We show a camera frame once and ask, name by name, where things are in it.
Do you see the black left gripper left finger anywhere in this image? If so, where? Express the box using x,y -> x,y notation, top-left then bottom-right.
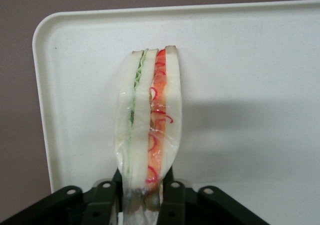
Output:
0,171 -> 125,225

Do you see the cream rectangular plastic tray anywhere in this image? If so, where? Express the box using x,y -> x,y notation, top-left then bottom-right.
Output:
32,0 -> 320,195

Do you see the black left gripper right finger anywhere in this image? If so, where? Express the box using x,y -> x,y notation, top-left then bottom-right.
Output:
156,168 -> 271,225

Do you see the triangular sandwich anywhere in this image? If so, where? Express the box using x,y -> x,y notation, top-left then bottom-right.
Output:
114,44 -> 183,225

